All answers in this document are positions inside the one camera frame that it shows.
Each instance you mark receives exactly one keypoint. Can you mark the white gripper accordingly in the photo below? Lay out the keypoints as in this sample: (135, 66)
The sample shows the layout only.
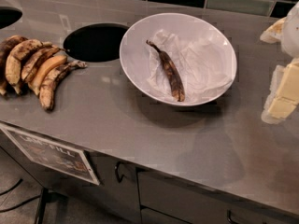
(291, 34)

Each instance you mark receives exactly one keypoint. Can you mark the dark overripe banana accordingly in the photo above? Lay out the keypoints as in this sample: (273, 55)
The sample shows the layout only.
(174, 79)

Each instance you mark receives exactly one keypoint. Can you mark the white bowl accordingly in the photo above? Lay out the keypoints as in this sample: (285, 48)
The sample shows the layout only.
(141, 64)

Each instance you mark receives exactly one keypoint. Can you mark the orange yellow banana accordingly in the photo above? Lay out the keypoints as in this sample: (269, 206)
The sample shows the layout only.
(44, 69)

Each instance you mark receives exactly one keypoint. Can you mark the spotted banana front right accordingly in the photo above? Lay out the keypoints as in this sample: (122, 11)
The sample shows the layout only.
(51, 81)

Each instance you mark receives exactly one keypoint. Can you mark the brown spotted banana middle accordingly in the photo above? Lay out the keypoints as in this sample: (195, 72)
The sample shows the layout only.
(31, 66)

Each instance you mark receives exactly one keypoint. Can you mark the large spotted banana left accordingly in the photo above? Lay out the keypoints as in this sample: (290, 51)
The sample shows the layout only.
(14, 59)

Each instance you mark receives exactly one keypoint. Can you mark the dark banana far left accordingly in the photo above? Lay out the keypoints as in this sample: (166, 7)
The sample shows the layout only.
(6, 47)

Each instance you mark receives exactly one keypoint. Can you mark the crumpled white paper liner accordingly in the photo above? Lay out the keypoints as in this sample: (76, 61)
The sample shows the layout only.
(199, 64)

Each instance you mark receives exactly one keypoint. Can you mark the grey drawer front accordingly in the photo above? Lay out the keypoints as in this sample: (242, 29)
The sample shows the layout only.
(167, 200)

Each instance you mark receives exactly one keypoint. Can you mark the grey cabinet door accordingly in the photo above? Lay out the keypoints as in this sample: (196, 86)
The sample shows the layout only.
(118, 198)

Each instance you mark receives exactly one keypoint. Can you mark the landfill sign label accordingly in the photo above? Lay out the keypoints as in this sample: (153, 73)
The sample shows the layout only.
(54, 155)

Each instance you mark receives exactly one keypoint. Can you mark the black drawer handle right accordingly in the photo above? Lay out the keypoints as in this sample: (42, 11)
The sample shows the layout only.
(233, 218)

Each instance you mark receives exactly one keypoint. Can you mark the black cabinet door handle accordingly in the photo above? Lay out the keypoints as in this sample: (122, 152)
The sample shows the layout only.
(118, 175)

